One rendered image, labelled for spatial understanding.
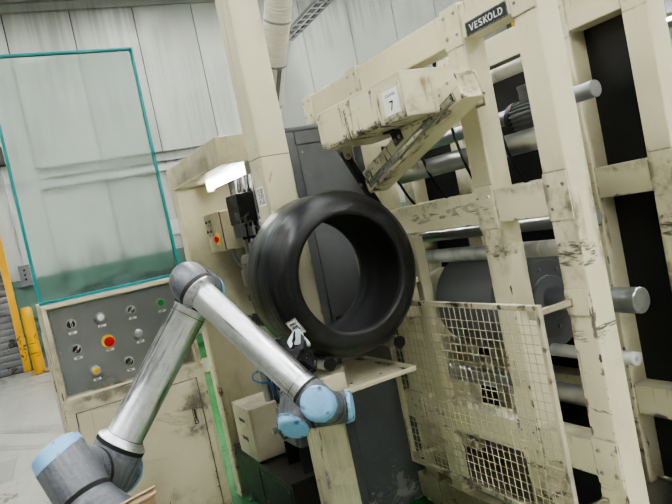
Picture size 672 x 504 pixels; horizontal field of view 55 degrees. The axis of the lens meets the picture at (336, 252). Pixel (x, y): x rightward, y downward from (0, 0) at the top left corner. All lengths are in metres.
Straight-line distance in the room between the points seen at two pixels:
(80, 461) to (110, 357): 0.88
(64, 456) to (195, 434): 0.97
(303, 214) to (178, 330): 0.54
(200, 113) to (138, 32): 1.65
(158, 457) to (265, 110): 1.43
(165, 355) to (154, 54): 10.10
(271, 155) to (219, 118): 9.31
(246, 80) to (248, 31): 0.19
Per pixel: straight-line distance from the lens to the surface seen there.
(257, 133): 2.51
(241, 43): 2.59
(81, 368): 2.74
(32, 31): 11.85
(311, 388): 1.70
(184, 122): 11.67
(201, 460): 2.85
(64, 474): 1.93
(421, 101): 2.12
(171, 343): 2.03
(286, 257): 2.07
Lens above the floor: 1.37
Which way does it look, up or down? 3 degrees down
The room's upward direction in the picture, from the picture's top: 12 degrees counter-clockwise
